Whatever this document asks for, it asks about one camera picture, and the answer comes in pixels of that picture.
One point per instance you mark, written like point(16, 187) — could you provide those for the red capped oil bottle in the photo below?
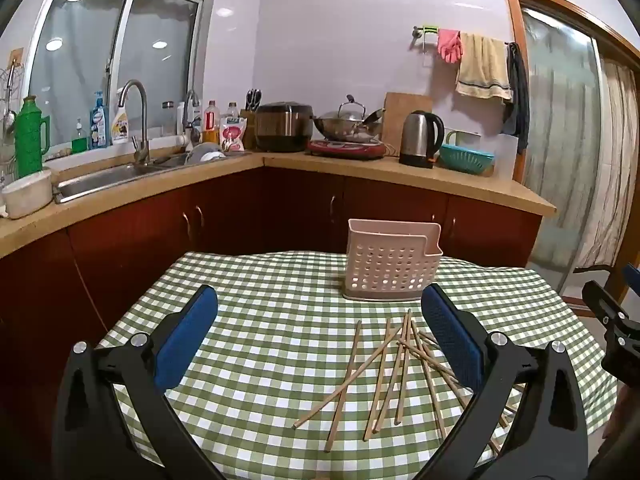
point(211, 125)

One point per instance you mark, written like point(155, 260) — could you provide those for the dark hanging cloth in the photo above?
point(517, 100)

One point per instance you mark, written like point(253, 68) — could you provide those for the clear plastic bottle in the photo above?
point(232, 110)

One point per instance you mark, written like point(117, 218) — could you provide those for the white lidded container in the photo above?
point(27, 195)

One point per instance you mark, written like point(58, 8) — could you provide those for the blue detergent bottle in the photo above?
point(99, 125)

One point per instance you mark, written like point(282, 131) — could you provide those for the wooden door frame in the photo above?
point(512, 20)

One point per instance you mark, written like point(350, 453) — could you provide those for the pink perforated utensil basket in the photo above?
point(365, 232)

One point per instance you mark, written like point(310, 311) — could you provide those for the pink rubber gloves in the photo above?
point(450, 45)

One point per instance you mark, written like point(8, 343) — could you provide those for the dishes in sink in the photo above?
point(205, 152)

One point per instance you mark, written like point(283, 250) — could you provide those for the steel wok with lid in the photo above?
point(345, 127)

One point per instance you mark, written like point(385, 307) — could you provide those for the green dish soap bottle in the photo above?
point(79, 142)

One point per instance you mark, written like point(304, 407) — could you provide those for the green thermos flask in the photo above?
point(30, 140)

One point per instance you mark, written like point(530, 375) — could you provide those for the beige kitchen countertop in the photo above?
point(350, 167)

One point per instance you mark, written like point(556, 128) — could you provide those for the metal towel rail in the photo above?
point(425, 30)

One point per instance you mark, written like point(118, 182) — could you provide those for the small steel faucet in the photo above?
point(190, 110)

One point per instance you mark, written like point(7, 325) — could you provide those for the green checkered tablecloth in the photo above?
point(280, 310)

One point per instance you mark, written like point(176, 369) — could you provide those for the glass sliding door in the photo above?
point(555, 135)

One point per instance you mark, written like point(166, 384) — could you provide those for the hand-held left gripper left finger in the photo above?
point(185, 340)

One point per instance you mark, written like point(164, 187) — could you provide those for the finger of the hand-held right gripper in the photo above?
point(607, 307)
point(632, 275)

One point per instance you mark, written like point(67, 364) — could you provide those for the metal wall utensil rack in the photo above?
point(9, 110)

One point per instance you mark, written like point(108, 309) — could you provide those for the tall curved steel faucet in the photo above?
point(142, 125)

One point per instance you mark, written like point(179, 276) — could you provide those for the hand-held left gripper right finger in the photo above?
point(450, 340)

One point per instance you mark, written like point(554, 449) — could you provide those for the red wooden kitchen cabinets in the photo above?
point(300, 210)

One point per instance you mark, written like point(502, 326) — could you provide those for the white box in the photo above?
point(505, 160)

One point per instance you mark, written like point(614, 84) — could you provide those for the dark rice cooker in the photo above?
point(282, 127)

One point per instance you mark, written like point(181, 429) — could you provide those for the beige curtain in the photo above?
point(615, 160)

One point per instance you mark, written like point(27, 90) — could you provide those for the teal plastic colander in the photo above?
point(465, 157)

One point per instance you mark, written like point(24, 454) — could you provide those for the knife block with scissors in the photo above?
point(250, 120)

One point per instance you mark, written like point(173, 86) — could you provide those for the wooden cutting board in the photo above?
point(395, 115)

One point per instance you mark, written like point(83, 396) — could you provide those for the red and white bag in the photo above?
point(232, 135)

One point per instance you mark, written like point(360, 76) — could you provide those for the red induction cooker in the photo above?
point(345, 149)

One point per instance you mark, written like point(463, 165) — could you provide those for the group of wooden chopsticks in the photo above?
point(403, 360)

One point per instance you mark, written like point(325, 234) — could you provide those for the steel electric kettle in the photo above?
point(417, 137)

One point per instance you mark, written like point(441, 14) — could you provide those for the beige hanging towel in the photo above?
point(482, 67)

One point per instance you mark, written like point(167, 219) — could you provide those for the stainless steel sink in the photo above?
point(100, 180)

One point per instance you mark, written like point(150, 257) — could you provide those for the sliding glass window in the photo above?
point(150, 60)

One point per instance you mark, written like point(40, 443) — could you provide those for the green and white mug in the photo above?
point(462, 137)

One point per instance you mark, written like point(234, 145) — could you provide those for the white spray cleaner bottle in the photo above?
point(121, 122)

